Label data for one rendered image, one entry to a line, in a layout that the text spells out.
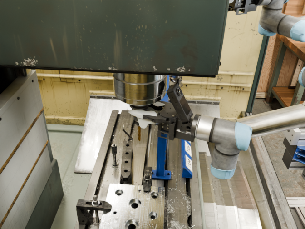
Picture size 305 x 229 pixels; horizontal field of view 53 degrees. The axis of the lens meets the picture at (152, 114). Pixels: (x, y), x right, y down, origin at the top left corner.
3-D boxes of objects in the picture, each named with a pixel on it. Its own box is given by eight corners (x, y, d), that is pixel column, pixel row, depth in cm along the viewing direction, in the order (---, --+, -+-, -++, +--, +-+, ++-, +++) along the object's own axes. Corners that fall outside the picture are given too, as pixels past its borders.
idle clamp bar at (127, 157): (132, 150, 159) (132, 140, 155) (131, 187, 137) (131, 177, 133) (122, 150, 159) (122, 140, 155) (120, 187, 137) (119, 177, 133)
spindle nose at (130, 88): (121, 78, 101) (120, 43, 94) (169, 83, 99) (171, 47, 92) (106, 102, 88) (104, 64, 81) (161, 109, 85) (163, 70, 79)
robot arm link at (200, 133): (210, 126, 85) (216, 111, 92) (194, 122, 86) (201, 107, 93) (207, 146, 89) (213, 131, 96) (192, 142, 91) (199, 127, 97)
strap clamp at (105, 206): (113, 219, 122) (111, 193, 114) (111, 226, 120) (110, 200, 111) (81, 217, 123) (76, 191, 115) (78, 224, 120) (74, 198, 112)
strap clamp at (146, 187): (151, 184, 139) (152, 159, 131) (150, 207, 128) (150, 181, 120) (144, 183, 139) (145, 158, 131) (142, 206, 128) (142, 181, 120)
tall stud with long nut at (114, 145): (118, 163, 150) (117, 142, 143) (117, 166, 148) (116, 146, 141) (112, 162, 150) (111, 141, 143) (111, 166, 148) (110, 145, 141)
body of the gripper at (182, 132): (154, 136, 95) (192, 146, 91) (155, 113, 90) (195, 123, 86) (163, 123, 101) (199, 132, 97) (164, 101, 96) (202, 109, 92)
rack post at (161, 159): (170, 171, 146) (174, 120, 130) (170, 180, 141) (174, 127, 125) (150, 171, 146) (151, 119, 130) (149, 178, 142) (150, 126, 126)
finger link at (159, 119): (141, 121, 91) (171, 124, 90) (141, 117, 90) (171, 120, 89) (144, 112, 94) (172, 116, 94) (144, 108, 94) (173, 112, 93)
